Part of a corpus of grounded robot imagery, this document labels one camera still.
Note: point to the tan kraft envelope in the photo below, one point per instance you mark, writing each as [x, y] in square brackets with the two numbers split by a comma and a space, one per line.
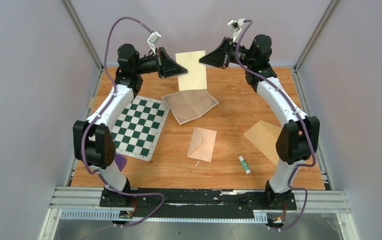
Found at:
[263, 136]

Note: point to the green white chessboard mat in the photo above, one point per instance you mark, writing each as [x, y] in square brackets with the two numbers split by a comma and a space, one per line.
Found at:
[138, 129]

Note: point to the pink paper envelope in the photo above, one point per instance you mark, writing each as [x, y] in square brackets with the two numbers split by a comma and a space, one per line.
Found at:
[202, 144]

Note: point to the aluminium frame rail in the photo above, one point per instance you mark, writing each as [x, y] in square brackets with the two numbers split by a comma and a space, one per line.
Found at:
[82, 203]

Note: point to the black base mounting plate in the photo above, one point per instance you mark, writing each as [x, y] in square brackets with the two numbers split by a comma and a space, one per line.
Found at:
[191, 203]

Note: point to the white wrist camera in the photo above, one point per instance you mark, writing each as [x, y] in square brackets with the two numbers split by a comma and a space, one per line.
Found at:
[153, 39]
[236, 27]

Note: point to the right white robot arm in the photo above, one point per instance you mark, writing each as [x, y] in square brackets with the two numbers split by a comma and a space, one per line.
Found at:
[298, 140]

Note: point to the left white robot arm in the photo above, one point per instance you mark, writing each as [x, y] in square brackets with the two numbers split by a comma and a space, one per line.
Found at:
[92, 140]

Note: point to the purple plastic piece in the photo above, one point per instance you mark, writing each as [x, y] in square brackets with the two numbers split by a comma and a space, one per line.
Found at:
[120, 161]

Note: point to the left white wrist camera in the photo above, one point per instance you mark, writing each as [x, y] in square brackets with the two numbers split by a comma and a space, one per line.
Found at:
[153, 39]

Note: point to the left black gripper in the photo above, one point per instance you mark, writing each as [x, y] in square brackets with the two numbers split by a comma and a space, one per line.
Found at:
[167, 67]

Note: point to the white green glue stick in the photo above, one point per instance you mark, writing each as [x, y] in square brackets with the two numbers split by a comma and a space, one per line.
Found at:
[244, 165]

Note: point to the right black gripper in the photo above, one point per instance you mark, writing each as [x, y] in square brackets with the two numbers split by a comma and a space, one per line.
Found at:
[218, 57]

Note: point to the cream letter sheet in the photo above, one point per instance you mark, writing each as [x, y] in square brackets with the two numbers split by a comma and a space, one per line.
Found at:
[196, 78]

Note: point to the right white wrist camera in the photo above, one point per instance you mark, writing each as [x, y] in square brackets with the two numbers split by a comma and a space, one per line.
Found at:
[236, 27]

